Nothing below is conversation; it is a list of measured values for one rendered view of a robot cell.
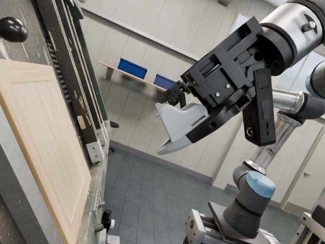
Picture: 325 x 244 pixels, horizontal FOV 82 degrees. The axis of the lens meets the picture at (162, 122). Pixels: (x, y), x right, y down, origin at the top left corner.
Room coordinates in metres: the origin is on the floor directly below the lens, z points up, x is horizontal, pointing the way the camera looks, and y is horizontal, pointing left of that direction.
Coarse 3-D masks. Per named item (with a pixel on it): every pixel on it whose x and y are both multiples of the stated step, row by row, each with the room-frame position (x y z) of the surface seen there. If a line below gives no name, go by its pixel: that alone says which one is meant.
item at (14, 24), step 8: (8, 16) 0.28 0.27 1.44; (0, 24) 0.27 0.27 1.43; (8, 24) 0.27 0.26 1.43; (16, 24) 0.28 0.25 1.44; (24, 24) 0.30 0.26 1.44; (0, 32) 0.28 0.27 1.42; (8, 32) 0.28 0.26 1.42; (16, 32) 0.28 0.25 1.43; (24, 32) 0.29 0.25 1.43; (8, 40) 0.28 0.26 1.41; (16, 40) 0.29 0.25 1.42; (24, 40) 0.30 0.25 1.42
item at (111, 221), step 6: (108, 210) 0.87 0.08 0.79; (102, 216) 0.85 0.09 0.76; (108, 216) 0.84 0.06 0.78; (102, 222) 0.83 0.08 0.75; (108, 222) 0.84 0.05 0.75; (114, 222) 0.87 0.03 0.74; (108, 228) 0.84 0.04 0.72; (102, 234) 0.77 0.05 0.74; (102, 240) 0.74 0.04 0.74; (108, 240) 0.72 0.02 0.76; (114, 240) 0.74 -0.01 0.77
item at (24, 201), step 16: (0, 112) 0.35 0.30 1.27; (0, 128) 0.34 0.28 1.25; (0, 144) 0.32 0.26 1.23; (16, 144) 0.37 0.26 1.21; (0, 160) 0.32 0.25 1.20; (16, 160) 0.35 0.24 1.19; (0, 176) 0.33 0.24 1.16; (16, 176) 0.33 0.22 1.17; (32, 176) 0.38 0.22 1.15; (0, 192) 0.33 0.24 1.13; (16, 192) 0.34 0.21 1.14; (32, 192) 0.37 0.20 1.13; (16, 208) 0.34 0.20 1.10; (32, 208) 0.35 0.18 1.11; (16, 224) 0.34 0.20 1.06; (32, 224) 0.35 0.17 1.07; (48, 224) 0.38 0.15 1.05; (32, 240) 0.35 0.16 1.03; (48, 240) 0.37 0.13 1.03
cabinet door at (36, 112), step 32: (0, 64) 0.44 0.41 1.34; (32, 64) 0.62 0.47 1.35; (0, 96) 0.41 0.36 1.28; (32, 96) 0.55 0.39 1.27; (32, 128) 0.49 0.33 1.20; (64, 128) 0.74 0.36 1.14; (32, 160) 0.44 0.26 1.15; (64, 160) 0.64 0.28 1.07; (64, 192) 0.57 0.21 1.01; (64, 224) 0.50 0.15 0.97
